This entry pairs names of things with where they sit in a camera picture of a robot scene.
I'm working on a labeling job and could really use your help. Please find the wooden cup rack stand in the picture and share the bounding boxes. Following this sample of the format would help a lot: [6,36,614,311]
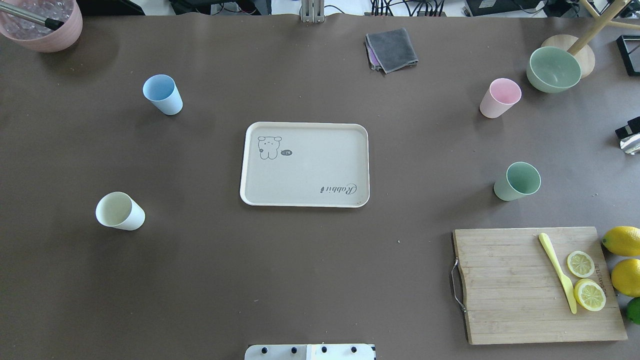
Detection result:
[541,0,640,79]

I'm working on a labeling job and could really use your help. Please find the lemon slice lower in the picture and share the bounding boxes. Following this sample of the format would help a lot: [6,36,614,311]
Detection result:
[573,278,607,312]

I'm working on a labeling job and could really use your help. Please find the green plastic bowl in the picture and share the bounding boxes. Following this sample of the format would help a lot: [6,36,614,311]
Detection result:
[526,47,582,94]

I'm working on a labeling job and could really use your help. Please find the pink bowl with ice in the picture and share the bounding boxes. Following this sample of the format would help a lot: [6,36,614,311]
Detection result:
[0,0,83,53]

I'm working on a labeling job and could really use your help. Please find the purple folded cloth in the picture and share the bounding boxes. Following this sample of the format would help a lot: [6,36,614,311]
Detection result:
[365,42,382,71]

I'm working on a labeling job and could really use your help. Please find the green lime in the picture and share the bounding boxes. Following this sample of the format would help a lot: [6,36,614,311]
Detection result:
[625,297,640,325]

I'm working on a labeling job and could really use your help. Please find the cream rabbit serving tray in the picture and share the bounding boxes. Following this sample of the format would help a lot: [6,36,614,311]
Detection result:
[239,121,370,208]

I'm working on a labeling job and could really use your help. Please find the whole yellow lemon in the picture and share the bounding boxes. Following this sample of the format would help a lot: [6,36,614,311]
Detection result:
[602,226,640,256]
[611,259,640,297]

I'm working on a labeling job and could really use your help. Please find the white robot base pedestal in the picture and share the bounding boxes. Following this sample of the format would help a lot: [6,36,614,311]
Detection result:
[244,342,377,360]

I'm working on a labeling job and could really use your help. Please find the wooden cutting board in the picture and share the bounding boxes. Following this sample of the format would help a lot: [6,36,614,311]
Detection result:
[453,227,627,346]

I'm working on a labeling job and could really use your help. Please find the grey folded cloth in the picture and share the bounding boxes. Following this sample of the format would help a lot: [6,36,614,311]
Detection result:
[365,27,419,74]

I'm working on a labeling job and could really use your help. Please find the blue plastic cup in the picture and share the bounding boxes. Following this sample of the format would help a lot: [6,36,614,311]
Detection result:
[142,74,183,116]

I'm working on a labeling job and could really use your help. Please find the cream white plastic cup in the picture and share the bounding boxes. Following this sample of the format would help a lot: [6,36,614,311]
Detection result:
[95,191,146,231]

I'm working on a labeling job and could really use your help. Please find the green plastic cup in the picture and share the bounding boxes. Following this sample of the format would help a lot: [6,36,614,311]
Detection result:
[493,161,541,202]

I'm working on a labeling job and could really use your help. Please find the lemon slice upper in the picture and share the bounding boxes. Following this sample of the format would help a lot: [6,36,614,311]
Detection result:
[566,250,595,279]

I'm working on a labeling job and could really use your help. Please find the lemon slice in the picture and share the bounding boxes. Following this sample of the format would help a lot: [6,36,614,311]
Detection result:
[566,250,595,279]
[573,278,607,312]

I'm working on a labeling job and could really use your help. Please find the pink plastic cup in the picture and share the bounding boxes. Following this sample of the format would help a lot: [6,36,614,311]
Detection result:
[478,78,522,119]

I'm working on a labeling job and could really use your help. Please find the yellow plastic knife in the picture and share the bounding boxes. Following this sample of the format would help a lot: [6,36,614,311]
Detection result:
[538,232,578,315]

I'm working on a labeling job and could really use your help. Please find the metal muddler black tip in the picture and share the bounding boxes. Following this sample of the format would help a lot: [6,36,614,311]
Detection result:
[0,1,65,31]

